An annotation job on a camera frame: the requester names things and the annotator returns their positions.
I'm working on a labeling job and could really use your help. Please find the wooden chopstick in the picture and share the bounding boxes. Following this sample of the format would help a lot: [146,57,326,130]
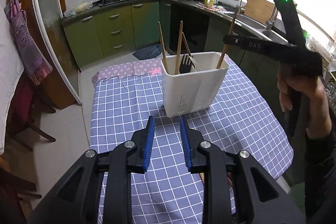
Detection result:
[199,173,205,184]
[216,5,240,69]
[158,21,169,73]
[182,32,192,57]
[174,20,183,75]

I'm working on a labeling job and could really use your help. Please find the black plastic fork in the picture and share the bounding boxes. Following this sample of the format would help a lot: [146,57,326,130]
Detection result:
[179,54,197,74]

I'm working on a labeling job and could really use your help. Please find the steel kitchen faucet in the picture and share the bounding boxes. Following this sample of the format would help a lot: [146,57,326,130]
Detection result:
[265,4,278,30]

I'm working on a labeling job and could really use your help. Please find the person's right hand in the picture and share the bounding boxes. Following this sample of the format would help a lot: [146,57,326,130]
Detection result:
[277,69,332,139]

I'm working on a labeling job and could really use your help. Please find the wooden cutting board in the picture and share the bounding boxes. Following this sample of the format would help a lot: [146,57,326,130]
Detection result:
[244,0,274,25]

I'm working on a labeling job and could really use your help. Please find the steel sink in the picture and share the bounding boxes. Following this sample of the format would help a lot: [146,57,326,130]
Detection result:
[235,14,288,44]

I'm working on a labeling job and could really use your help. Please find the blue checkered tablecloth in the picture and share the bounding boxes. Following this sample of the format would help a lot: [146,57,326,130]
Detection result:
[89,56,295,224]

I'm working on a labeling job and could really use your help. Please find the white plastic utensil holder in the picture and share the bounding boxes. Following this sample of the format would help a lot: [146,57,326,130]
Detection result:
[162,52,230,117]

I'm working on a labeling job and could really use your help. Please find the dark wooden chair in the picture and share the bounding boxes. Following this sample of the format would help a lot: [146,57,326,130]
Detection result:
[5,74,56,152]

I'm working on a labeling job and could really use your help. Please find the purple checkered apron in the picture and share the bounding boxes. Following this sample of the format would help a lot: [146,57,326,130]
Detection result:
[4,0,53,86]

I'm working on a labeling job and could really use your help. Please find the white hanging sheet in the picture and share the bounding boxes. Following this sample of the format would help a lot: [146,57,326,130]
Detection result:
[0,0,24,154]

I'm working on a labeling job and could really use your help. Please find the green lower cabinets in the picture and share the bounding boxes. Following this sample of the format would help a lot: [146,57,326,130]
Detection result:
[64,0,159,68]

